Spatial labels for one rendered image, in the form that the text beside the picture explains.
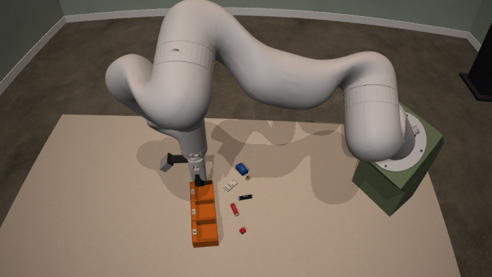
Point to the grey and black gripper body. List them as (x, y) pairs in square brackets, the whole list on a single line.
[(197, 166)]

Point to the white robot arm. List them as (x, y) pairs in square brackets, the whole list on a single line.
[(175, 91)]

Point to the white domino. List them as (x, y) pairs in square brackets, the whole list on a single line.
[(230, 185)]

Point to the red battery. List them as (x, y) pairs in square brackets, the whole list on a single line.
[(234, 209)]

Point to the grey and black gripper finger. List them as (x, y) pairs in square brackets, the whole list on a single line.
[(199, 181)]

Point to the orange rack of bins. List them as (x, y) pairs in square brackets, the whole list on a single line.
[(203, 221)]

